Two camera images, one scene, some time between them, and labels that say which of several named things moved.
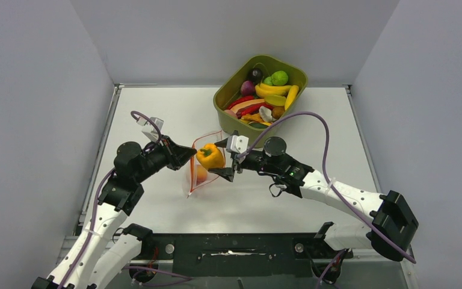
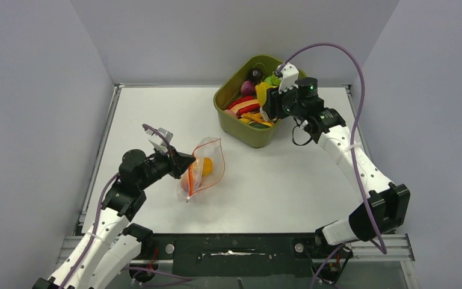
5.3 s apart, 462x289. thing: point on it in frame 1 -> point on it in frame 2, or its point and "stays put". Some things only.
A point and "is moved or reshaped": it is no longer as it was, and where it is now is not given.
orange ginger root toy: (252, 117) stays put
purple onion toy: (248, 88) stays put
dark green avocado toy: (258, 125) stays put
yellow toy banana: (275, 100) is moved or reshaped
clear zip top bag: (201, 176) is moved or reshaped
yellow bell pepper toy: (210, 156) is moved or reshaped
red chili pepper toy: (254, 109) stays put
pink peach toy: (201, 174) -> (184, 182)
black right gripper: (229, 171) -> (272, 107)
